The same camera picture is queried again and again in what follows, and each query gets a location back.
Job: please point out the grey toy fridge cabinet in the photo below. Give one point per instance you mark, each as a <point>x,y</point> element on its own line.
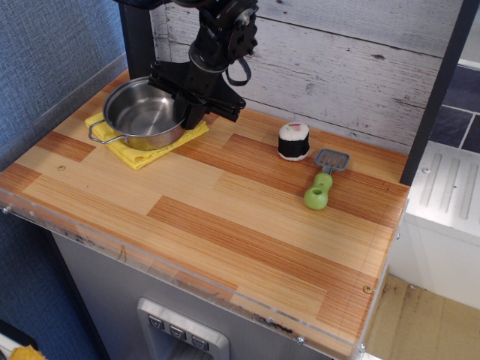
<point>266,317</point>

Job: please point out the black vertical post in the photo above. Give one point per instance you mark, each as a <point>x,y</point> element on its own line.
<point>449,63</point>
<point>138,39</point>

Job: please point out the silver dispenser button panel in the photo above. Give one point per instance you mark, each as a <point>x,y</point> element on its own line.
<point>170,335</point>

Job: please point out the white ribbed side unit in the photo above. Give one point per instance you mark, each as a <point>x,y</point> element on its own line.
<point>437,244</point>

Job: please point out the yellow folded cloth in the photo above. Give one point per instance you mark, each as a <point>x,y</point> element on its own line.
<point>134,158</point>

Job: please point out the green grey toy spatula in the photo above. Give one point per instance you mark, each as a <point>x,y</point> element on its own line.
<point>317,196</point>

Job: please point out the yellow black object bottom corner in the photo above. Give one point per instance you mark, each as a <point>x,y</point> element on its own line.
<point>16,344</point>

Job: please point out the plush sushi roll toy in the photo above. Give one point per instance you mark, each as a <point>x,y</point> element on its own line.
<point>293,141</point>

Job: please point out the black right vertical post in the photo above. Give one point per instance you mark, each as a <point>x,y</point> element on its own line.
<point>449,63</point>

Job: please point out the black left vertical post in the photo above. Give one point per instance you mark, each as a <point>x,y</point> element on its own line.
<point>138,39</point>

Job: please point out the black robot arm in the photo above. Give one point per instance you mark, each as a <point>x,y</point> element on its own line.
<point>226,35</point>

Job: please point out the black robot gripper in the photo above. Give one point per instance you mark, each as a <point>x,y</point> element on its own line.
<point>195,92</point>

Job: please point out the stainless steel pot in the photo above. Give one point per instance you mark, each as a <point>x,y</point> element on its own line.
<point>140,115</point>

